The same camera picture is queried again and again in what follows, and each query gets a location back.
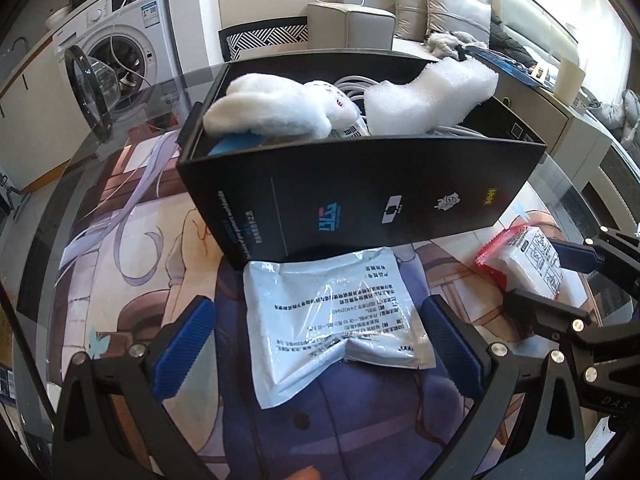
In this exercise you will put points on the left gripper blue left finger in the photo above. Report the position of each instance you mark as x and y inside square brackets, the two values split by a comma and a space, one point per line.
[177, 346]

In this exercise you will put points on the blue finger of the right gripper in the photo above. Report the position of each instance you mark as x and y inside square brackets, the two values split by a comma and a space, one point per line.
[545, 317]
[577, 257]

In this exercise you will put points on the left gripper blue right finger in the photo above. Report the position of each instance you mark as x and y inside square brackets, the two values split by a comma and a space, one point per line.
[457, 344]

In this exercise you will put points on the red white snack packet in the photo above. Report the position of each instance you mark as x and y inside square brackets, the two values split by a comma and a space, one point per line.
[522, 257]

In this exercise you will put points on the white foam piece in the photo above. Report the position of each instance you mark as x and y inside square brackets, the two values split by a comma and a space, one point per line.
[442, 95]

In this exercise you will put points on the white plush toy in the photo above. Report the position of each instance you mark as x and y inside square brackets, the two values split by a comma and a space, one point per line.
[272, 105]

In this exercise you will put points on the left hand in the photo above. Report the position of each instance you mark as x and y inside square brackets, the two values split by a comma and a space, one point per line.
[307, 473]

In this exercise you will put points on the grey drawer cabinet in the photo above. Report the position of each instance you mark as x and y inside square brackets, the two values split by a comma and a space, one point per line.
[577, 143]

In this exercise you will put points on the anime printed desk mat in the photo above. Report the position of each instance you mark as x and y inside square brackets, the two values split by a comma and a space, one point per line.
[150, 269]

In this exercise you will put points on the glass round table top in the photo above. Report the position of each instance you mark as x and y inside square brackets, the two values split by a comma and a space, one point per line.
[36, 298]

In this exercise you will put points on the white paper cup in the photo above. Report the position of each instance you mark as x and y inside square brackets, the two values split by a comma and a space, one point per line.
[568, 82]

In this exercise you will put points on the blue book on cabinet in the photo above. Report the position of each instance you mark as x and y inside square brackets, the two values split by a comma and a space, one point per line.
[508, 66]

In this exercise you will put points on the black jacket on sofa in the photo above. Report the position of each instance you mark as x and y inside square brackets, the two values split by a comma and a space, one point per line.
[501, 42]

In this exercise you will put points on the black cardboard box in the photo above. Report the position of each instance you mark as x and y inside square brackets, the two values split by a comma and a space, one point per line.
[280, 201]

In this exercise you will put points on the grey fluffy cloth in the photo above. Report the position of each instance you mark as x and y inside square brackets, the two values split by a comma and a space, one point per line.
[448, 44]

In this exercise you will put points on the grey cushion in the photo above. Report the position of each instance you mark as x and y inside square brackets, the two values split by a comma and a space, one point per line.
[470, 16]

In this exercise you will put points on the beige cushion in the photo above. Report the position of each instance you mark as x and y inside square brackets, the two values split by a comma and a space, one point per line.
[411, 16]

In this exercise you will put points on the white washing machine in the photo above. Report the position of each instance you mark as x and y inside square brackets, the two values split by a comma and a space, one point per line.
[118, 59]

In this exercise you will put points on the grey sofa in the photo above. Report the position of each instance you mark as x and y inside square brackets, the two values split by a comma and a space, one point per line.
[518, 29]

